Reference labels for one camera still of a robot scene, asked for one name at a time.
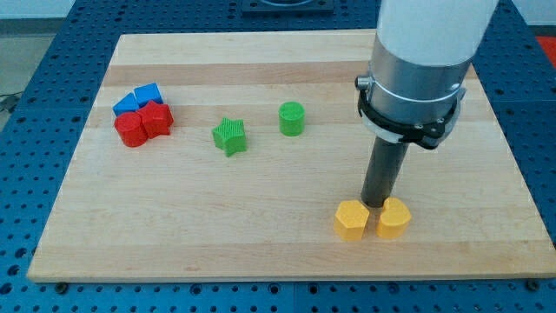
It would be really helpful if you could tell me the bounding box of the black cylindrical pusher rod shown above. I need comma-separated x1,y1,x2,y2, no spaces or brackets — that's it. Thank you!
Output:
361,137,408,208

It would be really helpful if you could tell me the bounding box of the yellow heart block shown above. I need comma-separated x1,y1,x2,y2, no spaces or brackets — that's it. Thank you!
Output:
375,197,412,239

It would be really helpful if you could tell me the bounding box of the yellow hexagon block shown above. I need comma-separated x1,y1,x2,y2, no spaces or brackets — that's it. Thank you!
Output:
333,200,370,242

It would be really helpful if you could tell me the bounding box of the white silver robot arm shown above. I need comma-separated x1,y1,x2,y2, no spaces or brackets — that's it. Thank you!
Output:
354,0,499,208

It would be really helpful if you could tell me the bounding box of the green cylinder block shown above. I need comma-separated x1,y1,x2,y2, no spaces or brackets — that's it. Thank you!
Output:
278,102,305,137

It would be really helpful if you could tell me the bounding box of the green star block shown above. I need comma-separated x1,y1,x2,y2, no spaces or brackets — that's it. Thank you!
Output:
212,117,247,157

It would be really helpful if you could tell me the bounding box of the wooden board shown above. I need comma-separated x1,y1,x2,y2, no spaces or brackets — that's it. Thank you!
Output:
28,30,555,283

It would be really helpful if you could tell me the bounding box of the black mounting plate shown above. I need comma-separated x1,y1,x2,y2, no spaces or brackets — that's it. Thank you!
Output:
240,0,334,14

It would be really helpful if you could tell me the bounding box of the red star block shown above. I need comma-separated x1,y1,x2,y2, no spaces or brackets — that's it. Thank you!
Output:
137,100,174,139

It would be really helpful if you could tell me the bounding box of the blue cube block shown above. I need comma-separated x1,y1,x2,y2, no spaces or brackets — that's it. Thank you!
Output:
134,83,163,108

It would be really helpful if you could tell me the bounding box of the red cylinder block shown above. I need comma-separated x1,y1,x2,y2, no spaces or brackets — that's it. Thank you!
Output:
114,112,149,148

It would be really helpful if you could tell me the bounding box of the blue triangular block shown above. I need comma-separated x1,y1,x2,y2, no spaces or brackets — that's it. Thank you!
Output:
112,93,139,117

